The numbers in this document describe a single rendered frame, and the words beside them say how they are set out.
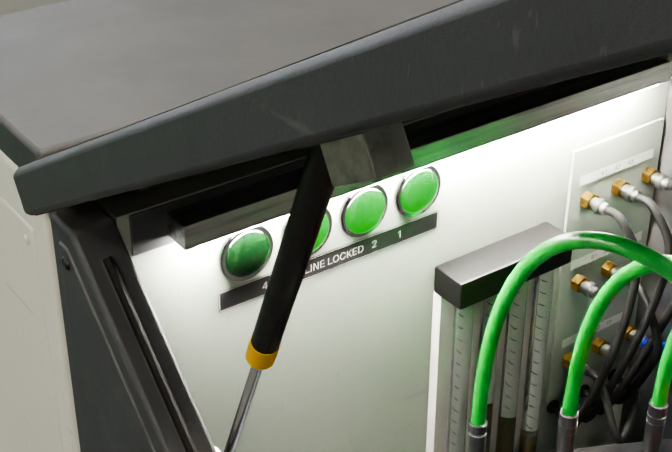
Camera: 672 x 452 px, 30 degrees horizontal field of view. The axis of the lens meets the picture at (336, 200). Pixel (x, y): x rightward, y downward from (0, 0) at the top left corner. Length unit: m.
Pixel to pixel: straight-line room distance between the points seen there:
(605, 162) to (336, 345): 0.34
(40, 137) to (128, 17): 0.25
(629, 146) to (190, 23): 0.46
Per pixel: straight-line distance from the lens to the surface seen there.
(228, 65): 1.07
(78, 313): 0.98
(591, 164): 1.28
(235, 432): 0.87
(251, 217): 0.98
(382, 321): 1.17
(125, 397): 0.94
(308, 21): 1.16
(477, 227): 1.20
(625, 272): 1.09
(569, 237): 1.01
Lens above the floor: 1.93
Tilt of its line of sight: 30 degrees down
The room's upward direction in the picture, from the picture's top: straight up
